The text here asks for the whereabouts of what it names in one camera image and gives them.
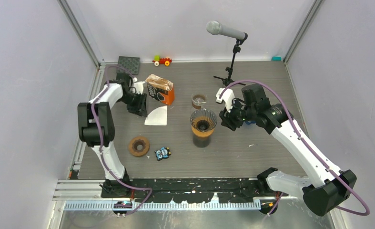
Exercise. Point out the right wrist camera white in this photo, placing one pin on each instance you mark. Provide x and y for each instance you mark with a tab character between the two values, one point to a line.
225	96

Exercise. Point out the blue owl toy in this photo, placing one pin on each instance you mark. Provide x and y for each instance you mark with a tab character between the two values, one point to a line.
163	153

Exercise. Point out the orange coffee filter bag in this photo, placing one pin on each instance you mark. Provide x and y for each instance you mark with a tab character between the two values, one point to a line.
160	89

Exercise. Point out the teal block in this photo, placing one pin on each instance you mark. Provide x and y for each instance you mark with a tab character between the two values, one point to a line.
276	58

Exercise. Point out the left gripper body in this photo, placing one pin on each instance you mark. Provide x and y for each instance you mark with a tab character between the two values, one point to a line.
135	102

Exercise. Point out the grey ribbed dripper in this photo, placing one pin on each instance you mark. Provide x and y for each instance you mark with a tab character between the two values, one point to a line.
203	120

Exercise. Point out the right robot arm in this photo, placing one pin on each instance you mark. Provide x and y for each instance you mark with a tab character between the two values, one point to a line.
326	185

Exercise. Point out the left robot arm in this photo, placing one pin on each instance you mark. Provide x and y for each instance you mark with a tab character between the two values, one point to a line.
96	125

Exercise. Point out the black microphone tripod stand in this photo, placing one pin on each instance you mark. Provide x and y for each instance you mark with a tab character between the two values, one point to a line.
228	80

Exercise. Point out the white paper coffee filter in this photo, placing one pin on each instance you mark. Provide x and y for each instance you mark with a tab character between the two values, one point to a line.
157	117

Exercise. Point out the dark grey studded plate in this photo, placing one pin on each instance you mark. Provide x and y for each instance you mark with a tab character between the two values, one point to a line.
132	64

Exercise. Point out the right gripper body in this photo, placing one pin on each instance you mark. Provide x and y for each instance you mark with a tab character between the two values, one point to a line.
237	115

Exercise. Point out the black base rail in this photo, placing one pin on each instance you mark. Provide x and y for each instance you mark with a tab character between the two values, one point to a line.
191	190

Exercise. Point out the grey microphone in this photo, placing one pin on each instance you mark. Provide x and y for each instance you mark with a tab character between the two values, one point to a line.
216	28

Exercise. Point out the glass carafe with wooden collar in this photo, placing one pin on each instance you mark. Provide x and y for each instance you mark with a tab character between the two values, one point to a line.
198	100

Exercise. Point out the dark glass carafe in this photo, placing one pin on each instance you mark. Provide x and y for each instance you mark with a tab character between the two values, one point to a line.
201	142

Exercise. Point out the toy train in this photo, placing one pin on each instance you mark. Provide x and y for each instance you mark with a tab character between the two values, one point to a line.
157	60

